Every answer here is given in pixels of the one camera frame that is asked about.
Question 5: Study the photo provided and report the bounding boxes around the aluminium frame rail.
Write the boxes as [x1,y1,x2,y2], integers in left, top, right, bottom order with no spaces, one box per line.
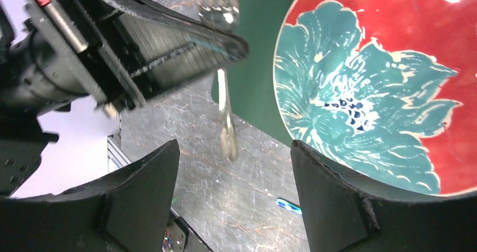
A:
[107,132,131,173]

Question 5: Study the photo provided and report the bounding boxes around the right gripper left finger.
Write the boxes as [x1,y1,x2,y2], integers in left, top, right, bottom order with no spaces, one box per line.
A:
[1,139,180,251]

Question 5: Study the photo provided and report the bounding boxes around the iridescent rainbow metal spoon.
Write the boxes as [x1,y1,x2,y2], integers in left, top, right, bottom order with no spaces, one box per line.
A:
[275,198,302,215]

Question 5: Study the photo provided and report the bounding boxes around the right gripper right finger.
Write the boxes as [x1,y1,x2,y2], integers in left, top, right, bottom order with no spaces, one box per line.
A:
[291,140,476,251]

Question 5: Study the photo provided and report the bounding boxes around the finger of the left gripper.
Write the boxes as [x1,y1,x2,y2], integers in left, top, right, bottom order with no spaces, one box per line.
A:
[76,0,249,105]

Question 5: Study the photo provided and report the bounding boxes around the red teal floral plate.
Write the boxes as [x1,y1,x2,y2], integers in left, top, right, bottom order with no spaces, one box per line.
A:
[273,0,476,196]

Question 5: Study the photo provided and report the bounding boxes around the green rectangular placemat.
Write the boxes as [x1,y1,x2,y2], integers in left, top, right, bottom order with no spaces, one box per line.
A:
[227,0,294,146]

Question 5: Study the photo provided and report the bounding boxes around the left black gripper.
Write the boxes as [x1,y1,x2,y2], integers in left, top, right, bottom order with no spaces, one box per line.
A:
[1,0,146,116]

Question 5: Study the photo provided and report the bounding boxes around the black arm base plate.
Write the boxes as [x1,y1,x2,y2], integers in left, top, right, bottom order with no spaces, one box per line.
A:
[162,208,213,252]

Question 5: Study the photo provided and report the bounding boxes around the silver metal fork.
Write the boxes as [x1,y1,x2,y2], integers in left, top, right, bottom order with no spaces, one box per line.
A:
[197,0,240,162]

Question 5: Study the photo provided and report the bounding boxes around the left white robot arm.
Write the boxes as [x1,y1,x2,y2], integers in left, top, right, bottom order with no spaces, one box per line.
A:
[1,0,249,196]

